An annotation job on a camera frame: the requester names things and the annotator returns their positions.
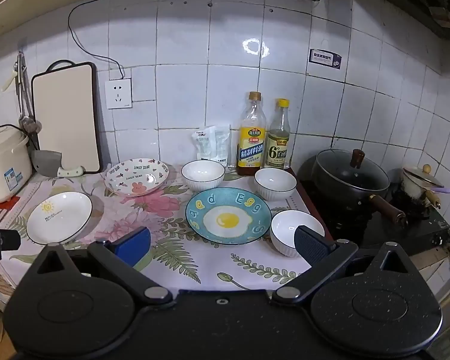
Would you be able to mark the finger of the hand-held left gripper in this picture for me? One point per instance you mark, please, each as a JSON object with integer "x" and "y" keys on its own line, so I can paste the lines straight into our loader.
{"x": 7, "y": 240}

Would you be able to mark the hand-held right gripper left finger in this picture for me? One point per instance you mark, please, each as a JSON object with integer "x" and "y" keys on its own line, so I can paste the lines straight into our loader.
{"x": 135, "y": 245}

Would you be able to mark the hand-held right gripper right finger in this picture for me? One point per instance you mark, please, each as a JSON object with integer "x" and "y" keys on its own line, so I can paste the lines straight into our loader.
{"x": 311, "y": 247}

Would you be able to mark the white ribbed bowl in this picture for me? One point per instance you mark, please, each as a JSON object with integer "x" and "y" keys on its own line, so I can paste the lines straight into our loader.
{"x": 275, "y": 182}
{"x": 202, "y": 172}
{"x": 283, "y": 228}

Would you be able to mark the white sun print plate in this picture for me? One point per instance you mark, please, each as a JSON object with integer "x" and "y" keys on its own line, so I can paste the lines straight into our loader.
{"x": 60, "y": 217}

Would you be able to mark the blue fried egg plate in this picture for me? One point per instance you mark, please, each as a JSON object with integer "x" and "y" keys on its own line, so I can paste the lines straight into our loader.
{"x": 228, "y": 219}

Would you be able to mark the black gas stove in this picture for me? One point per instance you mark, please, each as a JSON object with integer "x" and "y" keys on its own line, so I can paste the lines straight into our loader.
{"x": 352, "y": 228}

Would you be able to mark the floral tablecloth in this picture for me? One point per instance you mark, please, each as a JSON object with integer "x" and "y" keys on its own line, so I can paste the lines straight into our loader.
{"x": 187, "y": 262}

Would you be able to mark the black wok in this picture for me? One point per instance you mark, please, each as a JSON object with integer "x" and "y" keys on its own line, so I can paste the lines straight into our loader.
{"x": 345, "y": 195}

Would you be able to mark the white rice cooker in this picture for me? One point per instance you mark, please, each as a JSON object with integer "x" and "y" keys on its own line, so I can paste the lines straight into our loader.
{"x": 3, "y": 161}

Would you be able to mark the glass wok lid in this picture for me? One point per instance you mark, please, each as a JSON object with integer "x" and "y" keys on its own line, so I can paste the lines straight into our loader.
{"x": 345, "y": 172}

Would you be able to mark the steel cleaver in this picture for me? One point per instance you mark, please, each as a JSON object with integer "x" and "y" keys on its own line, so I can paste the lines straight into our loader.
{"x": 45, "y": 163}

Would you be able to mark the white vinegar bottle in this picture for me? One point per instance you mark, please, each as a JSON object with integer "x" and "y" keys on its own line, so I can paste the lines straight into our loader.
{"x": 278, "y": 150}

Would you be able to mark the cooking wine bottle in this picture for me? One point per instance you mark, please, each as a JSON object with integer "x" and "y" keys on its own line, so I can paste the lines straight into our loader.
{"x": 250, "y": 146}

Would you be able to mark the hanging metal ladle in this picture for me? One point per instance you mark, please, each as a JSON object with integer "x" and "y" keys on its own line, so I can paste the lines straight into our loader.
{"x": 26, "y": 120}

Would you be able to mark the small enamel pot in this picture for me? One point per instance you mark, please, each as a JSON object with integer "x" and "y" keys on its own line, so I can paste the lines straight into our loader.
{"x": 416, "y": 183}

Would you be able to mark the white cutting board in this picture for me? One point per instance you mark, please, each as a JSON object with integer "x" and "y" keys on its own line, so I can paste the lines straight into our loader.
{"x": 65, "y": 120}

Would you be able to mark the white wall socket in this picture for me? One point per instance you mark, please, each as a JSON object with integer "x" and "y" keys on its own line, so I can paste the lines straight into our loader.
{"x": 118, "y": 93}

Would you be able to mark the wall sticker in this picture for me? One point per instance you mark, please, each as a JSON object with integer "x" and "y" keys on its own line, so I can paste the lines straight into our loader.
{"x": 325, "y": 59}

